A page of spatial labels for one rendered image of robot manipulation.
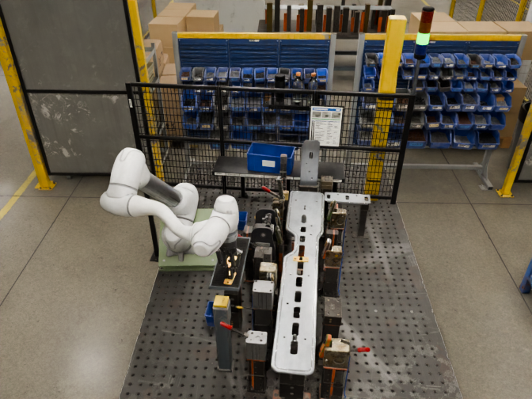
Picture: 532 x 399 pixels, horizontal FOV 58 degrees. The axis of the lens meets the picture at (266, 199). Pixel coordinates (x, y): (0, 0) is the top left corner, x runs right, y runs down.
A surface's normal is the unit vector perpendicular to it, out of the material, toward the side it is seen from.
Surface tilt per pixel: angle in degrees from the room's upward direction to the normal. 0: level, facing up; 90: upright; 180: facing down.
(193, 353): 0
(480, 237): 0
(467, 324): 0
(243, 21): 90
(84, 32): 90
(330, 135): 90
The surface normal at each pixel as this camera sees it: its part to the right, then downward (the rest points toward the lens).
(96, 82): -0.04, 0.61
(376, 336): 0.00, -0.82
